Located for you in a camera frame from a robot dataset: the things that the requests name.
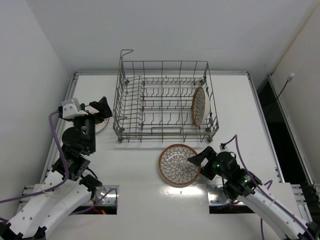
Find floral plate brown rim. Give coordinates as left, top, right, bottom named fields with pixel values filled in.
left=158, top=144, right=201, bottom=187
left=191, top=86, right=211, bottom=127

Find black wall cable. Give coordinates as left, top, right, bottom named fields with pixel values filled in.
left=262, top=72, right=296, bottom=121

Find floral plate brown rim front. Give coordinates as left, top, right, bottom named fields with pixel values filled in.
left=158, top=144, right=201, bottom=187

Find grey wire dish rack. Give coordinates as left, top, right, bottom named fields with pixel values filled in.
left=113, top=49, right=219, bottom=143

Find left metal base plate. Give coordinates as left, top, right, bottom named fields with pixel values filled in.
left=22, top=184, right=120, bottom=207

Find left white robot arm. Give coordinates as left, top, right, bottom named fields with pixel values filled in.
left=0, top=97, right=117, bottom=240

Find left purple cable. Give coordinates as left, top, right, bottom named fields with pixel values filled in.
left=0, top=111, right=118, bottom=217

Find white plate red characters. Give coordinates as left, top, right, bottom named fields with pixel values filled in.
left=85, top=105, right=110, bottom=134

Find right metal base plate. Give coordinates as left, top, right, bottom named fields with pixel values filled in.
left=206, top=184, right=246, bottom=207

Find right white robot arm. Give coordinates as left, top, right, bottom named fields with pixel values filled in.
left=187, top=146, right=320, bottom=240

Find metal base plate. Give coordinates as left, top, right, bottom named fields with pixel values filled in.
left=206, top=184, right=246, bottom=207
left=22, top=184, right=120, bottom=207

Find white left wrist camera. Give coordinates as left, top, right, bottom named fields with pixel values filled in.
left=61, top=98, right=89, bottom=120

